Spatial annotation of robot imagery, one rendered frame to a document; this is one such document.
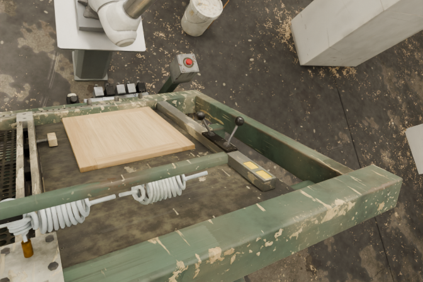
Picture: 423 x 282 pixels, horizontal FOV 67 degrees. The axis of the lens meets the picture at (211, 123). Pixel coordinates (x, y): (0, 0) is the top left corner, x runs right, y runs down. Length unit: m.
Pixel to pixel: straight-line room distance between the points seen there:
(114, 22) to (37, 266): 1.35
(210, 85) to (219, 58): 0.32
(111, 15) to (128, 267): 1.40
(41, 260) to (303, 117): 3.13
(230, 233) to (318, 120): 3.05
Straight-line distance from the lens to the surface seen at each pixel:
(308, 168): 1.22
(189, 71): 1.91
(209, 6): 3.03
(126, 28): 1.79
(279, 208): 0.80
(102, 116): 1.67
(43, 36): 2.92
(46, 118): 1.70
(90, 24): 2.06
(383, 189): 1.00
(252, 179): 1.07
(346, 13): 3.40
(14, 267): 0.71
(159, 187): 0.69
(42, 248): 0.73
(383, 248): 4.02
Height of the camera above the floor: 2.52
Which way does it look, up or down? 60 degrees down
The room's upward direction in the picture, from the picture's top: 55 degrees clockwise
